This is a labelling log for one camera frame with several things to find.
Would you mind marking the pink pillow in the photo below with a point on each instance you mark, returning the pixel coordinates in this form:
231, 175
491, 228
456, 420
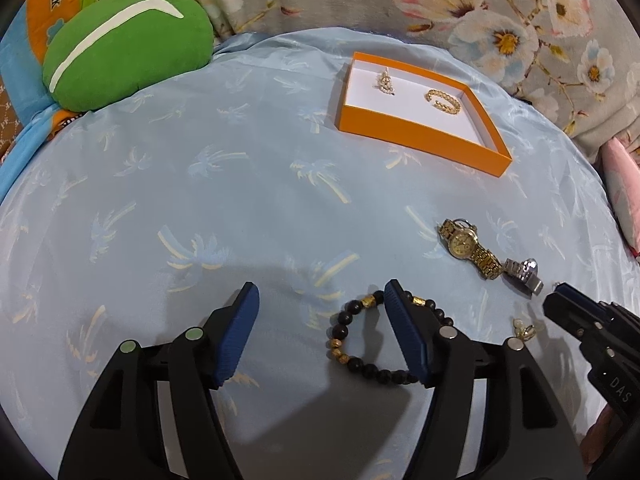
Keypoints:
621, 178

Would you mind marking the orange cardboard tray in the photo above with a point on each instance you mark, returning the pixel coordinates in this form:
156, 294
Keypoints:
429, 112

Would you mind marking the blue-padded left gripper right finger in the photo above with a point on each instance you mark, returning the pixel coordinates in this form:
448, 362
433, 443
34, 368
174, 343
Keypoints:
443, 359

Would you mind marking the pearl and gold brooch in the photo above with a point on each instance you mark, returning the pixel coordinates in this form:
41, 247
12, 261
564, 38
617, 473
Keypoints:
385, 83

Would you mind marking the light blue palm-print sheet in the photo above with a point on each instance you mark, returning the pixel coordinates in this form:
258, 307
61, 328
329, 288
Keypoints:
139, 220

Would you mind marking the green plush pillow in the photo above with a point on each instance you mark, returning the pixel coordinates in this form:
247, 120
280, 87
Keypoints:
114, 48

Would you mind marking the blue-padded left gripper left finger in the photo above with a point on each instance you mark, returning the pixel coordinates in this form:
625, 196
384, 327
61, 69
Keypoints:
200, 361

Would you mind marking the grey floral blanket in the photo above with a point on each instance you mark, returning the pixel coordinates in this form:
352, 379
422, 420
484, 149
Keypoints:
575, 61

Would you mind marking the gold hoop earring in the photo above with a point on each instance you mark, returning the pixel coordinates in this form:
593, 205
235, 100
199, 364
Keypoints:
523, 331

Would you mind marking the gold wrist watch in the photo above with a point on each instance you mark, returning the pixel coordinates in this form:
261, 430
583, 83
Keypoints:
462, 242

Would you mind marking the orange cartoon print cushion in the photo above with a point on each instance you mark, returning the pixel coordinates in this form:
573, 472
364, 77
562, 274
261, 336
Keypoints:
23, 48

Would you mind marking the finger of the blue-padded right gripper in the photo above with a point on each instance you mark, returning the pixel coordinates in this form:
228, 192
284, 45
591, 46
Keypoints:
580, 316

